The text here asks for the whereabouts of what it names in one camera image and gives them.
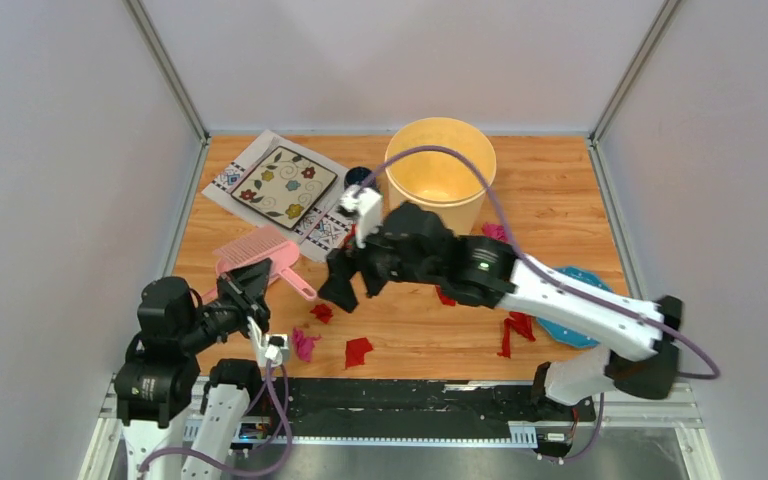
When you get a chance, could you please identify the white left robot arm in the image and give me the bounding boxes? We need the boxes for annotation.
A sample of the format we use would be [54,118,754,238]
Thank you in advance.
[114,259,272,479]

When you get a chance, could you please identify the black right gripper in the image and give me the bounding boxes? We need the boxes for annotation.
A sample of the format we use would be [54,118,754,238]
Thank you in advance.
[317,208,441,311]

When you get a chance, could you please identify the aluminium frame post right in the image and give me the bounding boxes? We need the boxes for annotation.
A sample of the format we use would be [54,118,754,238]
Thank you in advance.
[590,0,683,144]

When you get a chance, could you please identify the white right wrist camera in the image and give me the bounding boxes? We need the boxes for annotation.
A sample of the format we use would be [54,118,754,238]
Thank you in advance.
[338,185,382,249]

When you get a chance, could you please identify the red paper scrap by placemat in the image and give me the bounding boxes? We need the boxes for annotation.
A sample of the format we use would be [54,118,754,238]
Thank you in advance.
[342,224,356,247]

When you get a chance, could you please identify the dark blue cup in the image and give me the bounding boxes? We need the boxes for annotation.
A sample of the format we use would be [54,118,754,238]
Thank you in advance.
[343,167,372,188]

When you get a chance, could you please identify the pink hand brush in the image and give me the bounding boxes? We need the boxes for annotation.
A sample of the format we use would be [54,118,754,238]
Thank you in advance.
[213,225,317,301]

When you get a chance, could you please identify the red paper scrap centre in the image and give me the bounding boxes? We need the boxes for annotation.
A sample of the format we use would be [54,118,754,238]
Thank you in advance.
[435,286,457,306]

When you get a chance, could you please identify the blue polka dot plate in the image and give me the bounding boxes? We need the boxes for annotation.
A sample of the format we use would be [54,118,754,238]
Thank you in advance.
[536,266,614,349]

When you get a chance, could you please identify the aluminium frame post left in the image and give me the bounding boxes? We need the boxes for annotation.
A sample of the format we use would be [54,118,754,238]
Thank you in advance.
[123,0,210,145]

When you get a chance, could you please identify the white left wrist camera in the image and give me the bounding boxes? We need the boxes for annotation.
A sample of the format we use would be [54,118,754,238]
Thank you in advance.
[247,316,291,369]

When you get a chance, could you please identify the floral square plate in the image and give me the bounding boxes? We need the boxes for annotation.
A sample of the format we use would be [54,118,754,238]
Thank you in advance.
[230,146,337,229]

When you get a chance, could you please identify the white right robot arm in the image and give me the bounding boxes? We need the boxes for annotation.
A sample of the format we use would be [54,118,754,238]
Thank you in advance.
[318,200,683,419]

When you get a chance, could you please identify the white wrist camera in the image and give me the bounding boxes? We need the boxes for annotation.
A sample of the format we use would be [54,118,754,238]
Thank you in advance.
[338,185,382,249]
[247,316,291,369]

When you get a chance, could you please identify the magenta crumpled paper scrap right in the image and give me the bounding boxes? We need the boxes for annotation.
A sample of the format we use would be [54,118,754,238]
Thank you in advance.
[481,222,509,243]

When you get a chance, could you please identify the aluminium frame post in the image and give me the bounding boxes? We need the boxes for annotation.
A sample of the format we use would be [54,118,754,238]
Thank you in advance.
[590,0,683,144]
[123,0,210,145]

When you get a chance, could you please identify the red paper scrap long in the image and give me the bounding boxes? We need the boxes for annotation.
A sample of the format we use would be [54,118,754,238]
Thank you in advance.
[497,312,536,358]

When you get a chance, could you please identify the red paper scrap front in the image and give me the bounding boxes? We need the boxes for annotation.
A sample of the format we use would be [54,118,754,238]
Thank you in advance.
[344,337,374,369]

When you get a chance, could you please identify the cream plastic bucket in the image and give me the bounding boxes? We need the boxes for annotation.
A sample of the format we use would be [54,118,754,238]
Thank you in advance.
[385,117,497,235]

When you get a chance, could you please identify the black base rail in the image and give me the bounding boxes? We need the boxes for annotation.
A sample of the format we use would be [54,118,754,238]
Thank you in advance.
[274,378,595,440]

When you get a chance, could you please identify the magenta paper scrap front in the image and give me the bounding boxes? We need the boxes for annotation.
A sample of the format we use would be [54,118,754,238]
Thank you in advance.
[291,327,321,363]

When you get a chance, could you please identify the patterned white placemat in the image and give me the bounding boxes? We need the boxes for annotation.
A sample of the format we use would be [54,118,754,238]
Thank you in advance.
[202,131,352,262]

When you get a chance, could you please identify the red paper scrap small left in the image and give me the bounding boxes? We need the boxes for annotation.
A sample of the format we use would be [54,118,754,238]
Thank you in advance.
[310,303,333,324]

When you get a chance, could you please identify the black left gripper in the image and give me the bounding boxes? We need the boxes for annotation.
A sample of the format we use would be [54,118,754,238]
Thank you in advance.
[180,257,272,350]

